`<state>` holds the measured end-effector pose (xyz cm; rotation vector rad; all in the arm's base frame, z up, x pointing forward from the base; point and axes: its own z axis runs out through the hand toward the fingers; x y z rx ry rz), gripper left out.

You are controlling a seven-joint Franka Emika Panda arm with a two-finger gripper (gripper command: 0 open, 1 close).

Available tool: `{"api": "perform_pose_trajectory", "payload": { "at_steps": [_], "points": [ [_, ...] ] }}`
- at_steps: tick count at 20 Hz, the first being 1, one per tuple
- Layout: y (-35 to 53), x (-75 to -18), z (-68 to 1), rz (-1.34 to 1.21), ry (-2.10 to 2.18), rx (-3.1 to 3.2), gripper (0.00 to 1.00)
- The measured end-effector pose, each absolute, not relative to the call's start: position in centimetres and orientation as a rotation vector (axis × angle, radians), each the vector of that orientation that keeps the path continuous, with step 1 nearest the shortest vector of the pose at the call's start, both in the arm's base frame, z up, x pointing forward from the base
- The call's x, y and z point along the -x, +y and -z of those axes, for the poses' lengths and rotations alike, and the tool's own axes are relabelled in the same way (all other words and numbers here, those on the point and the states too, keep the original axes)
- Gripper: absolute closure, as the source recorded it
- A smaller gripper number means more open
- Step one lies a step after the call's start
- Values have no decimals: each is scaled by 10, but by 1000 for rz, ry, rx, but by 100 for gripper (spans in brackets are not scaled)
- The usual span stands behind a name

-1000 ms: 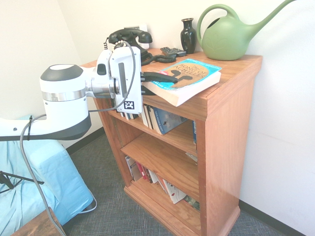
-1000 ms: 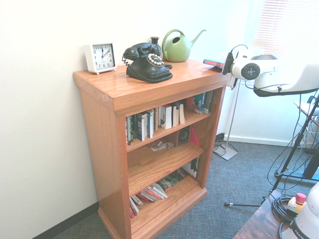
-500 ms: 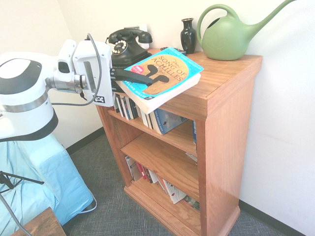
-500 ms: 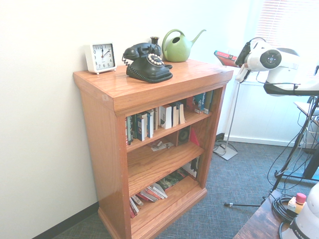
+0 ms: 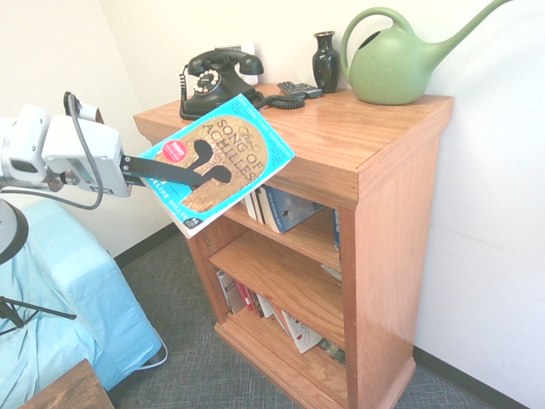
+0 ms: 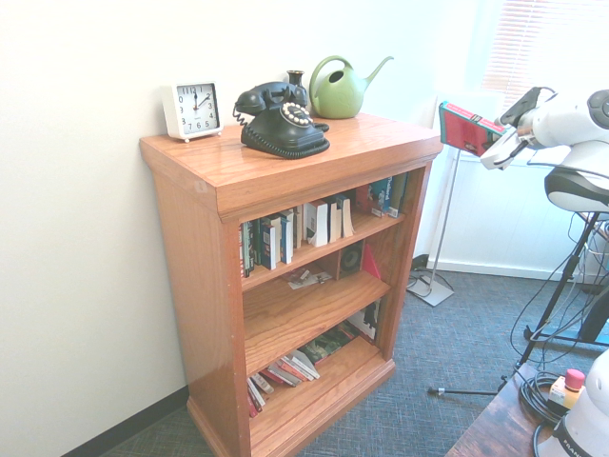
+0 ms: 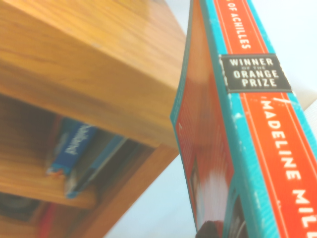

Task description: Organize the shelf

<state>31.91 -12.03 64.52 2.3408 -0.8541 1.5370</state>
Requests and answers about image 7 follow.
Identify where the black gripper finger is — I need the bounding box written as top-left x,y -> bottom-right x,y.
195,219 -> 225,238

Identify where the teal and orange paperback book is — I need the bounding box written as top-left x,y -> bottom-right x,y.
169,0 -> 317,238

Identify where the teal and dark spine book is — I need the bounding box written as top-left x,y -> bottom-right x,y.
64,135 -> 128,199

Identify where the blue Thailand guide book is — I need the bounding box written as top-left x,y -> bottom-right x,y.
46,118 -> 98,179

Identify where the red folder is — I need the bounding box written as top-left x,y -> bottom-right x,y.
37,203 -> 59,238

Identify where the small black speaker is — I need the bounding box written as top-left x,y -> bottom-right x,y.
0,193 -> 40,223

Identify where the wooden bookshelf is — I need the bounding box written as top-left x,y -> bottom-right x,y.
0,0 -> 188,238

